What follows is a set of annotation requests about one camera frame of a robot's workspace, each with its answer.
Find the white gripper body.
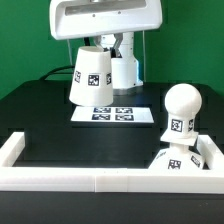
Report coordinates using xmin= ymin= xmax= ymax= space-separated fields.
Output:
xmin=49 ymin=0 xmax=162 ymax=40

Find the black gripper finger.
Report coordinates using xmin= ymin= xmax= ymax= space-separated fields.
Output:
xmin=111 ymin=33 xmax=123 ymax=58
xmin=93 ymin=36 xmax=103 ymax=49

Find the white lamp shade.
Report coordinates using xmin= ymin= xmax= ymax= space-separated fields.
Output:
xmin=69 ymin=46 xmax=113 ymax=106

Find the white lamp bulb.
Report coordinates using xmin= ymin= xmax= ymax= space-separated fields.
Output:
xmin=165 ymin=83 xmax=202 ymax=139

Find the white lamp base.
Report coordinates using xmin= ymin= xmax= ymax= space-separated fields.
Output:
xmin=149 ymin=131 xmax=205 ymax=171

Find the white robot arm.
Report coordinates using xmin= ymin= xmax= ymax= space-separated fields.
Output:
xmin=49 ymin=0 xmax=162 ymax=95

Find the white marker plate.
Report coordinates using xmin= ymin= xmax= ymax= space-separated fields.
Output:
xmin=71 ymin=106 xmax=154 ymax=124

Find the white U-shaped table fence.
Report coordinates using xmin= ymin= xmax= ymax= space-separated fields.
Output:
xmin=0 ymin=132 xmax=224 ymax=194

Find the white thin cable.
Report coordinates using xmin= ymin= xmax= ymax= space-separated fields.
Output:
xmin=67 ymin=39 xmax=75 ymax=66

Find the black cable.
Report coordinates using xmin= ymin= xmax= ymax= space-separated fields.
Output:
xmin=38 ymin=64 xmax=76 ymax=82

